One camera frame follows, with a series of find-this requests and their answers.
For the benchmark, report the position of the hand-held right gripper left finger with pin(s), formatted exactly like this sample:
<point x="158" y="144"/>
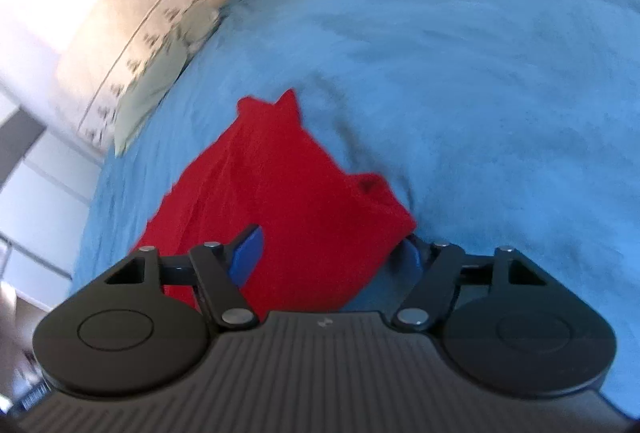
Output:
<point x="247" y="254"/>

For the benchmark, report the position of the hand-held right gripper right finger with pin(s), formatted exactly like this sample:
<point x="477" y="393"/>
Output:
<point x="413" y="259"/>

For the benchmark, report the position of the red long-sleeved sweater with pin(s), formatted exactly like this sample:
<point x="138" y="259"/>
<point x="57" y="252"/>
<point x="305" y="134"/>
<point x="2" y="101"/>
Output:
<point x="280" y="183"/>

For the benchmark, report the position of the bed with blue sheet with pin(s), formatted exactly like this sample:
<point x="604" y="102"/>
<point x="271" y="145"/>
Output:
<point x="450" y="88"/>

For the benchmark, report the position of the white and grey wardrobe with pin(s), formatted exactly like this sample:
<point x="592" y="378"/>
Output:
<point x="40" y="193"/>

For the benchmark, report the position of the beige quilted headboard cover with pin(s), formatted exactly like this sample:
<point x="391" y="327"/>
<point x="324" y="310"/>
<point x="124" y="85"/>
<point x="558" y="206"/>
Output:
<point x="150" y="13"/>

